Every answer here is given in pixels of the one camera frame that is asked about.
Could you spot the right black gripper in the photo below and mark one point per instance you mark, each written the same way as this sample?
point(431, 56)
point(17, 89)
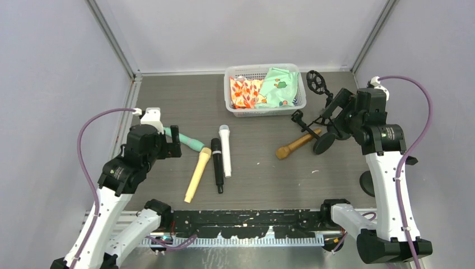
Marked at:
point(337, 105)

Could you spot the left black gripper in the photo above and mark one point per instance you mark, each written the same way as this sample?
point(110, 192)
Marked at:
point(175, 141)

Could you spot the green microphone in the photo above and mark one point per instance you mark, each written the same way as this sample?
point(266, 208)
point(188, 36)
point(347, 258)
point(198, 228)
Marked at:
point(193, 144)

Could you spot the gold brown microphone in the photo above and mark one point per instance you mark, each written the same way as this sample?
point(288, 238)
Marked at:
point(286, 150)

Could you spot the black round-base mic stand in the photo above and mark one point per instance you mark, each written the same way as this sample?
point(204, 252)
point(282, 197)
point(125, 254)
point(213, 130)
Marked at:
point(323, 142)

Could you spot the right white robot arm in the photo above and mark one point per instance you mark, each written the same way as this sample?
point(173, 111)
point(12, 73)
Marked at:
point(395, 236)

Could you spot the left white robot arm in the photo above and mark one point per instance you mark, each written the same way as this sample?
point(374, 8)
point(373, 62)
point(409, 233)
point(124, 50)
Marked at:
point(121, 176)

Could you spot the cream yellow microphone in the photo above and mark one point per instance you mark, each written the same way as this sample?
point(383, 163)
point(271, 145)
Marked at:
point(203, 158)

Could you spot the black microphone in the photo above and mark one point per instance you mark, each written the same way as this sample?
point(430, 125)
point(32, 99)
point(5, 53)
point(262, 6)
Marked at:
point(217, 163)

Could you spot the white microphone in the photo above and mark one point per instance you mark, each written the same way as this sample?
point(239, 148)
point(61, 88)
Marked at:
point(224, 133)

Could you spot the green patterned cloth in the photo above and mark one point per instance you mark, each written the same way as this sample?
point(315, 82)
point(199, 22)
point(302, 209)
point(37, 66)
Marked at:
point(279, 87)

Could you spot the white plastic basket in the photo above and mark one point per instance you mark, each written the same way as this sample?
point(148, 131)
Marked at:
point(259, 72)

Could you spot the orange patterned cloth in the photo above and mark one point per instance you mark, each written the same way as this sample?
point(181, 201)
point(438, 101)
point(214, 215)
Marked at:
point(245, 93)

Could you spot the black tripod shock-mount stand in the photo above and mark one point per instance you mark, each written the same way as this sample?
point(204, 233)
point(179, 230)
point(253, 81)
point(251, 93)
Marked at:
point(317, 84)

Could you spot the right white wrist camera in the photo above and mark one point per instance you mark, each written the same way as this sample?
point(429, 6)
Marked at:
point(375, 82)

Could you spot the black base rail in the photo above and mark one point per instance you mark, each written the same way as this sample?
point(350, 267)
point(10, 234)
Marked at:
point(248, 224)

